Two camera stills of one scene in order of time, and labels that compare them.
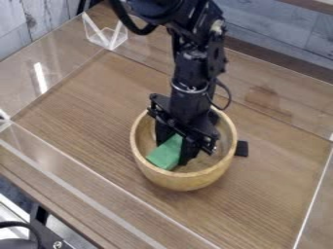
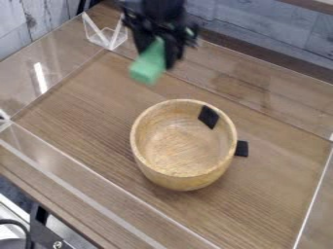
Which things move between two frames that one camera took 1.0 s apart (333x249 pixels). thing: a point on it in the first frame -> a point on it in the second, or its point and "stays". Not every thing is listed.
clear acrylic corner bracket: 106,37 stays
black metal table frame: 50,239 stays
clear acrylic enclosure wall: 61,203 stays
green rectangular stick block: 166,155 -> 149,66
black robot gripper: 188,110 -> 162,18
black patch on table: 242,148 stays
